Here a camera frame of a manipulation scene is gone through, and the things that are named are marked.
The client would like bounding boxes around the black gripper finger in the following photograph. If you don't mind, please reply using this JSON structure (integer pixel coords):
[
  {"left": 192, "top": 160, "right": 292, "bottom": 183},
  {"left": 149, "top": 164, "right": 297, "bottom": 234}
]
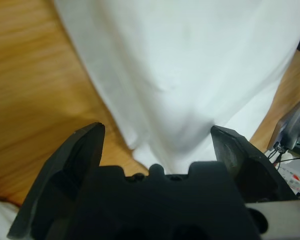
[
  {"left": 6, "top": 121, "right": 106, "bottom": 240},
  {"left": 210, "top": 124, "right": 299, "bottom": 204}
]

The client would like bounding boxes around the white t-shirt with black print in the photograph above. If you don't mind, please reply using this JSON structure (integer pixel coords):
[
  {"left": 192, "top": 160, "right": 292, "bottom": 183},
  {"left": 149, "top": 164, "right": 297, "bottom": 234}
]
[{"left": 53, "top": 0, "right": 300, "bottom": 176}]

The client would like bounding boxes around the white box with red label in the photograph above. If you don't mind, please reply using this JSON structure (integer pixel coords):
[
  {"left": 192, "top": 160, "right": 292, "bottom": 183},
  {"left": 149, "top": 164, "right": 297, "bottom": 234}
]
[{"left": 277, "top": 159, "right": 300, "bottom": 198}]

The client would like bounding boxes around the black base cable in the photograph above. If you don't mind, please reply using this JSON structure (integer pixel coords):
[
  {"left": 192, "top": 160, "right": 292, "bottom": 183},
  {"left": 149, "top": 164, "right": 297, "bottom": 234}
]
[{"left": 266, "top": 141, "right": 300, "bottom": 166}]

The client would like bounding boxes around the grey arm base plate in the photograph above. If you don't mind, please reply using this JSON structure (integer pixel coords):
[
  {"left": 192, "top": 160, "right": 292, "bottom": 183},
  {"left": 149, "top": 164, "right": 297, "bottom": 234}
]
[{"left": 272, "top": 98, "right": 300, "bottom": 157}]

